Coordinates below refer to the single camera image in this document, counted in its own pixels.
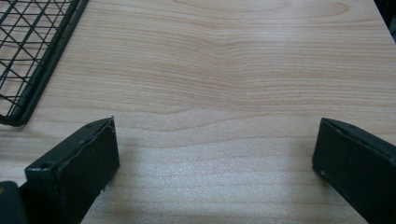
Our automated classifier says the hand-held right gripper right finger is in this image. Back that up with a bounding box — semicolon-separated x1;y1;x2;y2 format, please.
312;117;396;224

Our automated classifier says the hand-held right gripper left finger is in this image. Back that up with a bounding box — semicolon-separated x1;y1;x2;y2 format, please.
19;116;120;224

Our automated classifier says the black wire basket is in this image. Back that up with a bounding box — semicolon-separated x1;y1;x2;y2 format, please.
0;0;90;127

